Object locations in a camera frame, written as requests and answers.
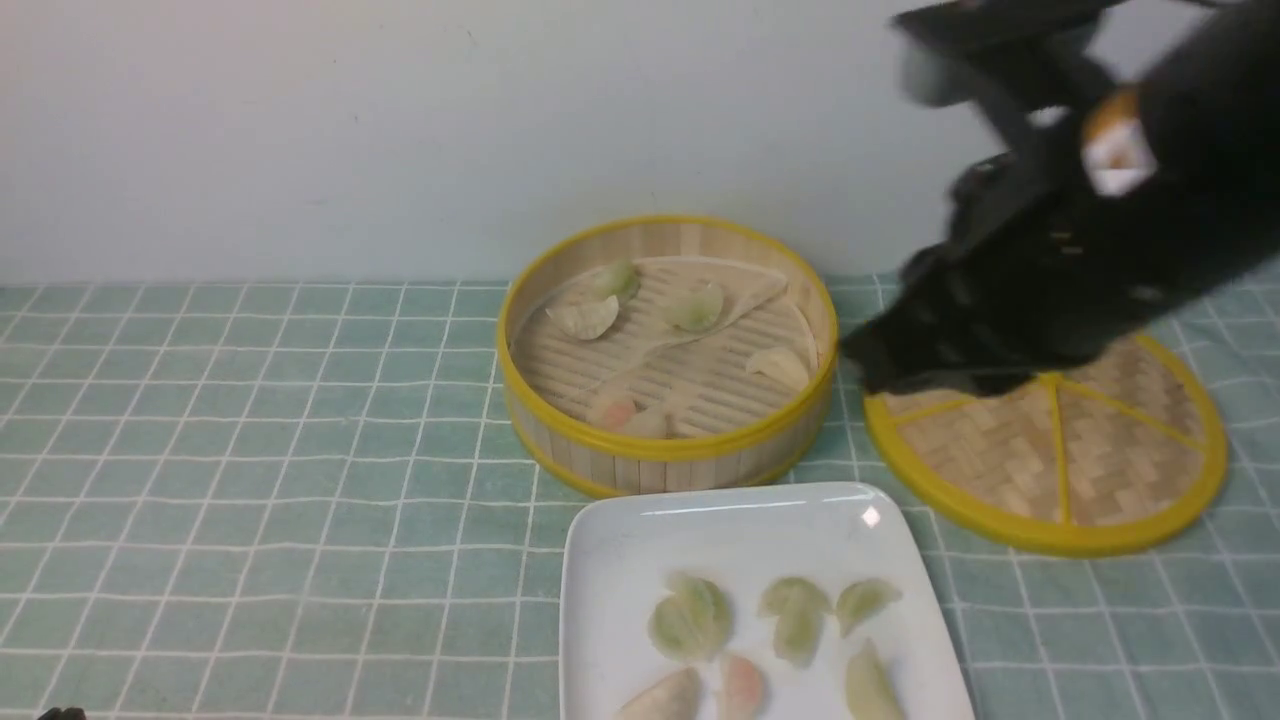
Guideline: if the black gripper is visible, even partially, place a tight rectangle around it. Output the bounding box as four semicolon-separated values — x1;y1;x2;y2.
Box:
840;150;1190;396

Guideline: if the green dumpling basket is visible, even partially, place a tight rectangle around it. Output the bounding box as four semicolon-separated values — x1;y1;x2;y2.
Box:
646;571;735;664
664;283;724;333

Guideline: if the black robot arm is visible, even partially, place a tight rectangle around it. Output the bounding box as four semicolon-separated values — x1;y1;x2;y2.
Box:
840;1;1279;397

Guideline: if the green dumpling plate right top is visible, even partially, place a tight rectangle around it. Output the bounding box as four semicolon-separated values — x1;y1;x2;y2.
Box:
835;577;902;638

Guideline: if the green dumpling plate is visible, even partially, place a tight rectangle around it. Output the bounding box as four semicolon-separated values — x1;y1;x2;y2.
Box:
835;577;902;638
773;606;826;669
844;639;906;720
756;577;832;618

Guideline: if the green dumpling plate centre top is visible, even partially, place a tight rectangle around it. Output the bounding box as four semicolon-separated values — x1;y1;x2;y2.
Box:
756;577;832;618

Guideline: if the white square plate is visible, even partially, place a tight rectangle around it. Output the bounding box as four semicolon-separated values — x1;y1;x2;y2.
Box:
559;482;977;719

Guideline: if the green dumpling plate centre lower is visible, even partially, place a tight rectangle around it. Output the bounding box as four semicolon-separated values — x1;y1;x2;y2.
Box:
773;606;826;669

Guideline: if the green dumpling plate right bottom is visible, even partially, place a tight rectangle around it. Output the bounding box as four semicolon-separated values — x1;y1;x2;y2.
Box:
844;639;906;720

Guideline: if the pink dumpling on plate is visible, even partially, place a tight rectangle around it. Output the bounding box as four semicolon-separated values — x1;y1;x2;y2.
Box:
717;653;765;720

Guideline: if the white dumpling plate bottom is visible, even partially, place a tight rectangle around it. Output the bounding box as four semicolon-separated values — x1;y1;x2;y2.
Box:
614;667;703;720

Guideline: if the yellow rimmed woven steamer lid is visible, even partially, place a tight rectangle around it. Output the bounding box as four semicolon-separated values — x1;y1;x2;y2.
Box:
863;334;1228;557

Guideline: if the white dumpling basket right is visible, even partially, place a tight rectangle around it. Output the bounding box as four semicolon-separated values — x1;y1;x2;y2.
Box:
744;346;810;392

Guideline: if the white dumpling basket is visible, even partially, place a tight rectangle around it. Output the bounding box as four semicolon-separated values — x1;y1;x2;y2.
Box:
620;406;669;439
545;295;620;342
744;346;810;392

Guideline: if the yellow rimmed bamboo steamer basket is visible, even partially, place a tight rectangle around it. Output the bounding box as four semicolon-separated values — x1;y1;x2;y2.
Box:
495;215;838;497

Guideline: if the white dumpling basket front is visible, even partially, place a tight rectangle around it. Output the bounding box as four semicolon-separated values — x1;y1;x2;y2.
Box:
620;406;669;439

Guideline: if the green dumpling at basket back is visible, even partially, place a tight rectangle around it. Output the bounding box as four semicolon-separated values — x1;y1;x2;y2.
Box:
591;259;640;305

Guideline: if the pink dumpling basket front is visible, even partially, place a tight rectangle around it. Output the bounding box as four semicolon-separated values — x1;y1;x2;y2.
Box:
588;395;637;432

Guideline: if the white dumpling basket left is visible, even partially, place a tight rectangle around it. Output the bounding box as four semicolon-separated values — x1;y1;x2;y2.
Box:
545;295;620;342

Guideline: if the green checkered tablecloth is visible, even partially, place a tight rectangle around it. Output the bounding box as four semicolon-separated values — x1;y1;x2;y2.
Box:
1;266;1279;719

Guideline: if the dark object bottom left corner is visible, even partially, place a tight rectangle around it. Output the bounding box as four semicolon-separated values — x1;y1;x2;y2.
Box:
37;707;87;720

